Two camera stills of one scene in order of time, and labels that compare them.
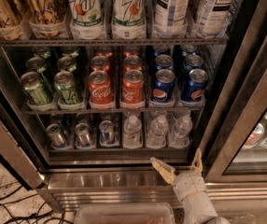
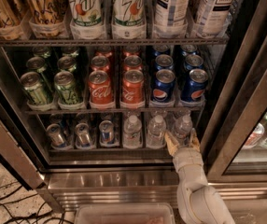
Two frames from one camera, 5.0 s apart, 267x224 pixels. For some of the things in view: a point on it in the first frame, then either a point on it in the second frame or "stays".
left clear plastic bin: x=125 y=213 stays
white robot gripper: x=188 y=185 to x=188 y=159
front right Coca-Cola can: x=133 y=90 stays
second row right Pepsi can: x=193 y=62 stays
